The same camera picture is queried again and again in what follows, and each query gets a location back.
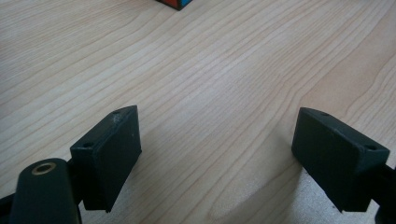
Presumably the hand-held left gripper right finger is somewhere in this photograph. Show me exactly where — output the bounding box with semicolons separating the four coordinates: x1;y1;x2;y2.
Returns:
290;106;390;214

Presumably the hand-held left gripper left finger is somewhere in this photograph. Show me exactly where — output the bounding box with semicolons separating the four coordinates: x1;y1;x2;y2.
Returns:
69;105;143;214

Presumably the multicoloured puzzle cube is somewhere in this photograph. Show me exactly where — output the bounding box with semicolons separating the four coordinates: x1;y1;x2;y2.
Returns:
155;0;194;12

